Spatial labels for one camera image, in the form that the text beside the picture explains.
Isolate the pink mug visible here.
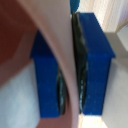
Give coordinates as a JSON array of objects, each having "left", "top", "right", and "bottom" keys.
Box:
[{"left": 0, "top": 0, "right": 85, "bottom": 128}]

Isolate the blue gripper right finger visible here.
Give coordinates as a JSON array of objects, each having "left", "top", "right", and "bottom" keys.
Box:
[{"left": 71, "top": 12, "right": 128, "bottom": 128}]

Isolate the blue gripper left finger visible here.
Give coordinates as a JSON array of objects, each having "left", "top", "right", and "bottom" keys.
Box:
[{"left": 0, "top": 29, "right": 68, "bottom": 128}]

